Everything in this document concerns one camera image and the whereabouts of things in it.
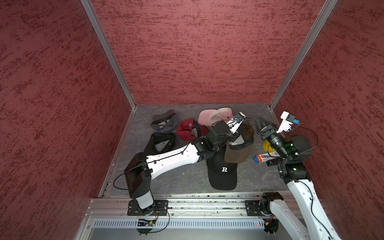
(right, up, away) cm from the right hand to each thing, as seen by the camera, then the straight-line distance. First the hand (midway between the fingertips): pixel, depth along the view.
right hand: (253, 120), depth 65 cm
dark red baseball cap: (-31, -7, +33) cm, 45 cm away
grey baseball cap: (-48, -2, +42) cm, 64 cm away
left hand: (-6, -1, +5) cm, 8 cm away
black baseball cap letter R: (-11, -32, +19) cm, 39 cm away
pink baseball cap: (-17, +2, +47) cm, 50 cm away
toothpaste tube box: (+14, -24, +25) cm, 38 cm away
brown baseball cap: (-2, -18, +13) cm, 22 cm away
